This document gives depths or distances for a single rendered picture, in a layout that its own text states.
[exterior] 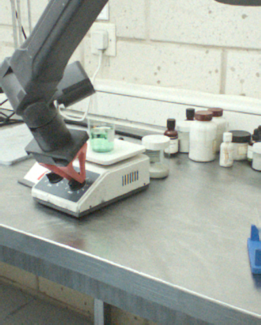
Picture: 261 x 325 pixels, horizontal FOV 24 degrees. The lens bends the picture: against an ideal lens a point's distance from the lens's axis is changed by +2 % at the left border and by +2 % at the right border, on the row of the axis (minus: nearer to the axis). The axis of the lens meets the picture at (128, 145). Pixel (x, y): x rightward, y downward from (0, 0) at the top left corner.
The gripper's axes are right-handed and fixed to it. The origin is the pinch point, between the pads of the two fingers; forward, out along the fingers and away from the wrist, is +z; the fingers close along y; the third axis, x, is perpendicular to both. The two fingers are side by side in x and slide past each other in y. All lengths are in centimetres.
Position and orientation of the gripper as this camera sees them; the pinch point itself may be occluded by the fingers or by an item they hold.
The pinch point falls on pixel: (75, 176)
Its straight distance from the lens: 110.2
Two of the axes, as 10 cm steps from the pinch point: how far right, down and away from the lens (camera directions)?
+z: 3.4, 7.2, 6.1
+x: -4.8, 6.9, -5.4
